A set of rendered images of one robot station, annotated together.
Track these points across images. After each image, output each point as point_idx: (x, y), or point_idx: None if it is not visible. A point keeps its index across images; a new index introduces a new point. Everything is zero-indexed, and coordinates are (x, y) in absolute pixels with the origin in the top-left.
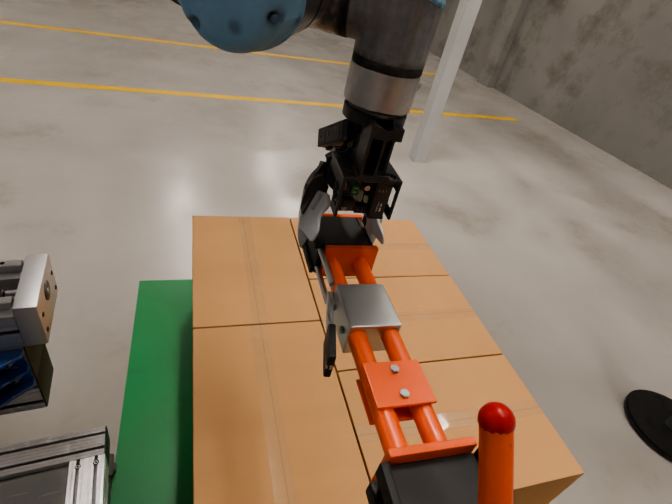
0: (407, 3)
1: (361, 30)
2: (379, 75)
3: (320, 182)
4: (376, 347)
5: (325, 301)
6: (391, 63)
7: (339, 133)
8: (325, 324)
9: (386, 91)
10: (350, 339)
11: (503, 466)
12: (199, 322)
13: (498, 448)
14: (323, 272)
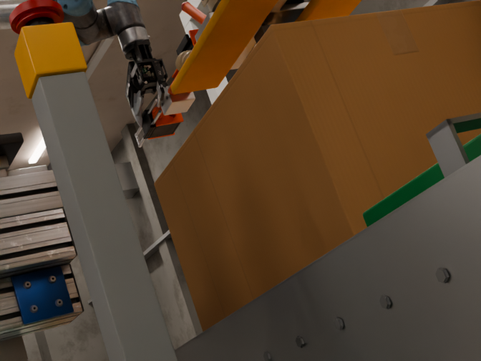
0: (124, 6)
1: (115, 23)
2: (129, 29)
3: (132, 89)
4: (186, 97)
5: (159, 111)
6: (130, 23)
7: (129, 69)
8: None
9: (134, 31)
10: (168, 89)
11: (190, 6)
12: None
13: (187, 5)
14: (157, 122)
